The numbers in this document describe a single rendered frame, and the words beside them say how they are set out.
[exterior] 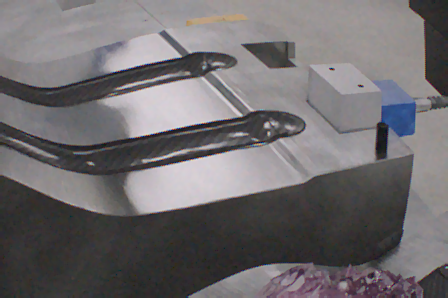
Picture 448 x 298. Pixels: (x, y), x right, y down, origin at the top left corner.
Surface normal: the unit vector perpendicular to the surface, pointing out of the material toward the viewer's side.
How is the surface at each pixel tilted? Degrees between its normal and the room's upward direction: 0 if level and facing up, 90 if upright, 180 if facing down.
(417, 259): 0
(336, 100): 90
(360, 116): 90
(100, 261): 90
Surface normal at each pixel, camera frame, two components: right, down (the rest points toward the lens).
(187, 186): -0.02, -0.88
